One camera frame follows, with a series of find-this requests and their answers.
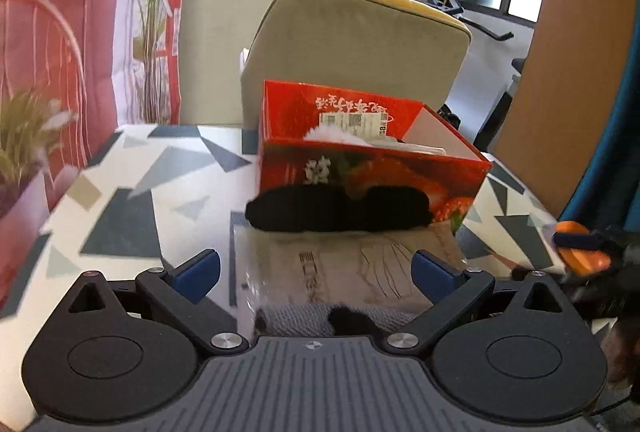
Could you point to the black exercise bike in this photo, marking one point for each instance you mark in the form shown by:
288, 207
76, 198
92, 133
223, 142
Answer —
492, 61

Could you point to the clear plastic printed package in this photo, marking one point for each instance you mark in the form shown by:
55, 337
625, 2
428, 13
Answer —
320, 262

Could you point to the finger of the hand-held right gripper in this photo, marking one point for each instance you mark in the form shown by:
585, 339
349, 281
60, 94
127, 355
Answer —
575, 240
522, 275

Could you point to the grey knitted sock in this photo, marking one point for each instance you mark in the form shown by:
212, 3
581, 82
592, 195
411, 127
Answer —
295, 319

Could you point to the wooden panel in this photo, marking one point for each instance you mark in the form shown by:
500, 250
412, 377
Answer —
570, 61

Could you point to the white sock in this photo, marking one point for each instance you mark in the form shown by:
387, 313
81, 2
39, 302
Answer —
332, 135

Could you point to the blue fabric panel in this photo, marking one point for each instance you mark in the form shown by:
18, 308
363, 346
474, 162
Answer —
605, 161

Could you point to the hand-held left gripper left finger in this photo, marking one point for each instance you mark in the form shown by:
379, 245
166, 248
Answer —
197, 274

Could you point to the geometric patterned tablecloth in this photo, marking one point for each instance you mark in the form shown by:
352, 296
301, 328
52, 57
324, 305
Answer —
150, 192

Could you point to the red printed cardboard box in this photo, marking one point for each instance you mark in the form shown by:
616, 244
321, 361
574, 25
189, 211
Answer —
370, 171

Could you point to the red printed plant curtain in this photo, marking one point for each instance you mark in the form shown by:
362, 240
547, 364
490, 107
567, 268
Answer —
55, 61

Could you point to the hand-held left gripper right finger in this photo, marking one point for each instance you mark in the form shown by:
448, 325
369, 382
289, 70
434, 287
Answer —
430, 274

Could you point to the small black sock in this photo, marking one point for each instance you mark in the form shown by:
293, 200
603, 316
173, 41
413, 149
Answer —
352, 322

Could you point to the person's right hand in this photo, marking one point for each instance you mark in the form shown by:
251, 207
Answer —
622, 352

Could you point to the beige chair with yellow trim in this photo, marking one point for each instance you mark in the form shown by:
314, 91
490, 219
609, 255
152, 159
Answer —
350, 41

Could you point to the long black sock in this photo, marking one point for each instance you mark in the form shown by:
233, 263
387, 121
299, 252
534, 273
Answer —
335, 209

